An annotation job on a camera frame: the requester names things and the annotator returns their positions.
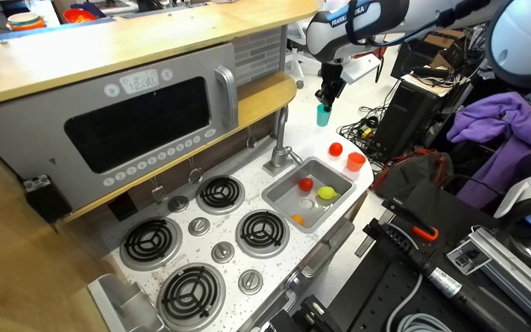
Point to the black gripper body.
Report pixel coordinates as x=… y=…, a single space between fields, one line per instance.
x=332 y=77

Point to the light blue plastic cup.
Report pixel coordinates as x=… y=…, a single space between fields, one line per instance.
x=323 y=119

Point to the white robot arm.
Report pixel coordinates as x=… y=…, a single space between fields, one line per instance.
x=524 y=38

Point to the orange plastic mug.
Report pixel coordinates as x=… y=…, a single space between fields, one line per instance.
x=354 y=162

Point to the silver toy faucet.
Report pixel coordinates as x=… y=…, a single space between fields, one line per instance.
x=277 y=154

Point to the black computer tower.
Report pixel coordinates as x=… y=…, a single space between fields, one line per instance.
x=406 y=117

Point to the yellow-green toy lemon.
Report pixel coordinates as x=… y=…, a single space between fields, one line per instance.
x=327 y=195

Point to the metal toy sink basin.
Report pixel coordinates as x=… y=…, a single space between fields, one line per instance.
x=286 y=198

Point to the orange toy fruit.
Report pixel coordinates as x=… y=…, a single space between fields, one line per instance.
x=297 y=219

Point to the black coil stove burner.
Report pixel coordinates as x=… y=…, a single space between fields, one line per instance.
x=190 y=294
x=150 y=241
x=262 y=233
x=220 y=195

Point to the purple jacket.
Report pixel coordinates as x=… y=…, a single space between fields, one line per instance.
x=498 y=117

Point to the silver stove knob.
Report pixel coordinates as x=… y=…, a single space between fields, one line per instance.
x=221 y=252
x=199 y=226
x=251 y=281

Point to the dark stove knob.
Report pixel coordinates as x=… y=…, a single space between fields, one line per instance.
x=177 y=204

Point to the grey toy microwave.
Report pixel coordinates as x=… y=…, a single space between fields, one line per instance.
x=137 y=123

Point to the black perforated breadboard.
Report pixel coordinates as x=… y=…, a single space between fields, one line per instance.
x=376 y=289

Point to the wooden toy kitchen unit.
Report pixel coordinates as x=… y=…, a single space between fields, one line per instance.
x=124 y=44

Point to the black cylindrical rod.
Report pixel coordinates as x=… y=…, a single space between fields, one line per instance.
x=461 y=296

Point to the red toy bowl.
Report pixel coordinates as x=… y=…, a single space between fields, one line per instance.
x=79 y=16

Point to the small black plastic block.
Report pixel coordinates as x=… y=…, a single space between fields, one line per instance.
x=44 y=197

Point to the stacked toy plates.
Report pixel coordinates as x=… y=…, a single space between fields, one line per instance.
x=24 y=21

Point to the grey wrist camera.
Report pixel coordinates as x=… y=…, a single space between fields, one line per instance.
x=358 y=67

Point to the aluminium rail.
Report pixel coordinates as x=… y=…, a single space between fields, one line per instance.
x=511 y=270

